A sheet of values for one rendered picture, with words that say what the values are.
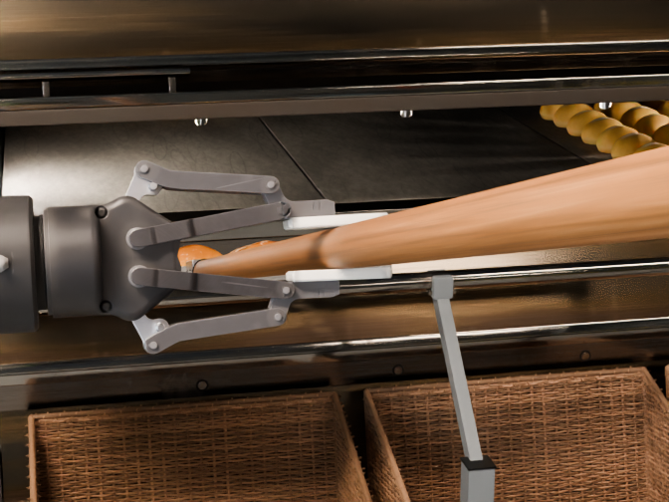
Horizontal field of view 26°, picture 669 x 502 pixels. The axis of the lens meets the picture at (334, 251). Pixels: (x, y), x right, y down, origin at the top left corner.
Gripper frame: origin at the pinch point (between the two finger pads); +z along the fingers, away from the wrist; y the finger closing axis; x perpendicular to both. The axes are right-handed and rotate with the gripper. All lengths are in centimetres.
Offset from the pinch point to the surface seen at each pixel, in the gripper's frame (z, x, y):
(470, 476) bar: 37, -102, 32
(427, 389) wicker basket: 46, -159, 24
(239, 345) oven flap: 12, -157, 13
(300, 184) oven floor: 27, -172, -16
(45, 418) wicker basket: -23, -159, 24
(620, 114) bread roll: 107, -209, -31
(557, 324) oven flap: 71, -157, 13
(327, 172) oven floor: 33, -180, -18
